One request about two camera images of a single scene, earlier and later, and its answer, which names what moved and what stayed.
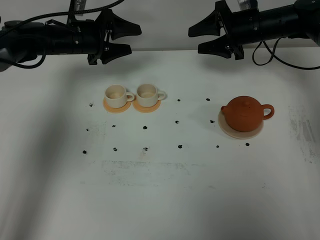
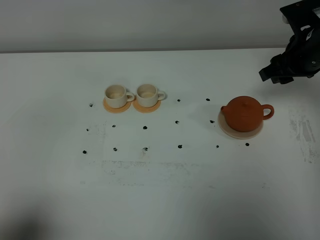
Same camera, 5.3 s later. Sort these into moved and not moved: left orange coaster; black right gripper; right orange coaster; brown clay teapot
Moved: black right gripper
Not moved: brown clay teapot; right orange coaster; left orange coaster
